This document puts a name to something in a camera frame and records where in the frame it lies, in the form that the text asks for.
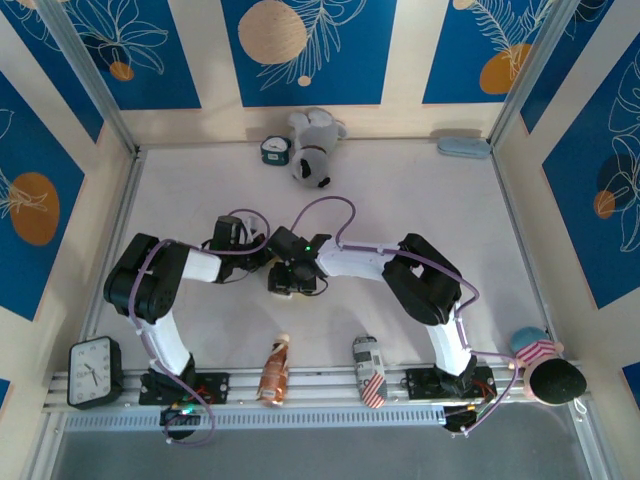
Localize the small teal alarm clock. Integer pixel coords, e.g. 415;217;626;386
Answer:
259;135;293;166

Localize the orange drink bottle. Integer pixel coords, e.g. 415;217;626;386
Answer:
255;333;293;409

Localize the grey white plush dog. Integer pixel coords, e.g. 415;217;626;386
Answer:
287;107;350;190

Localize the newspaper print can with flag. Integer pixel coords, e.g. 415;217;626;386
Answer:
351;334;389;410

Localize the black left controller board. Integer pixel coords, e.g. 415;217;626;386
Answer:
159;405;202;441

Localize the black controller board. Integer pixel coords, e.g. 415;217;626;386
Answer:
159;405;202;441
443;405;484;437

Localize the black square analogue clock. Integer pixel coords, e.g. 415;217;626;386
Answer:
67;335;125;411

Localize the light blue oblong case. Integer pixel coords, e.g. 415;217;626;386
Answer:
436;137;489;160

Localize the black right controller board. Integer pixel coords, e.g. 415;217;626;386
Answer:
443;405;484;437

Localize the doll with striped shirt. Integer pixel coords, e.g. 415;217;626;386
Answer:
508;325;589;406

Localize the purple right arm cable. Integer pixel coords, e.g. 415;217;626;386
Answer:
292;196;524;440

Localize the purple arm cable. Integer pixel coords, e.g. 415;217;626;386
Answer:
128;208;271;449
292;196;524;440

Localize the long aluminium mounting rail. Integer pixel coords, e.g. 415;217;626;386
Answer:
42;366;584;415

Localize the aluminium table edge rail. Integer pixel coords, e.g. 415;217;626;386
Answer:
489;142;559;341
79;147;149;351

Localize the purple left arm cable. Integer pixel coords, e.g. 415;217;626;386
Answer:
128;208;271;449

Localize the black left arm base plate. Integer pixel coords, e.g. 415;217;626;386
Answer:
138;372;231;407

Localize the grey slotted cable duct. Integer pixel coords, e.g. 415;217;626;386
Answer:
63;404;447;432

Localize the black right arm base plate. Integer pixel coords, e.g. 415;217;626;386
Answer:
405;367;496;401

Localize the aluminium frame post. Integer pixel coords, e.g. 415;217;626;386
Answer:
488;0;572;149
35;0;141;156

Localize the short aluminium frame bar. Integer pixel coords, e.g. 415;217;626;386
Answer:
564;399;619;480
27;412;69;480

